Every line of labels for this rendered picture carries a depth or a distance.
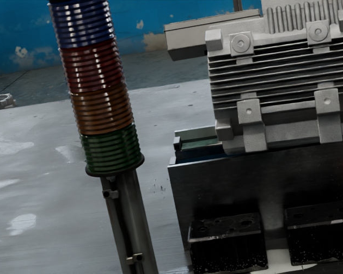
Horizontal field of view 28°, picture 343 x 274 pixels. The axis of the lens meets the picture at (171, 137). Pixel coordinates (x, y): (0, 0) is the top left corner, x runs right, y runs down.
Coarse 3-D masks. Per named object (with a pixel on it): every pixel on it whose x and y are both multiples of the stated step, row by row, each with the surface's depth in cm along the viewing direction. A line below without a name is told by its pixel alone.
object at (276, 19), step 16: (272, 0) 94; (288, 0) 93; (304, 0) 93; (320, 0) 92; (336, 0) 92; (272, 16) 93; (288, 16) 93; (304, 16) 93; (320, 16) 92; (336, 16) 91; (272, 32) 93
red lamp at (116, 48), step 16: (80, 48) 66; (96, 48) 66; (112, 48) 67; (64, 64) 67; (80, 64) 66; (96, 64) 66; (112, 64) 67; (80, 80) 67; (96, 80) 67; (112, 80) 67
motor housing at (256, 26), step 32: (224, 32) 96; (256, 32) 95; (288, 32) 93; (224, 64) 92; (256, 64) 90; (288, 64) 88; (320, 64) 89; (224, 96) 91; (256, 96) 89; (288, 96) 90; (288, 128) 92
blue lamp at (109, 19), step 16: (80, 0) 64; (96, 0) 65; (64, 16) 65; (80, 16) 65; (96, 16) 65; (64, 32) 65; (80, 32) 65; (96, 32) 65; (112, 32) 67; (64, 48) 67
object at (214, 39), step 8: (208, 32) 94; (216, 32) 93; (208, 40) 93; (216, 40) 92; (208, 48) 93; (216, 48) 93; (216, 120) 93; (224, 120) 93; (216, 128) 92; (224, 128) 92; (232, 128) 93; (224, 136) 93; (232, 136) 92
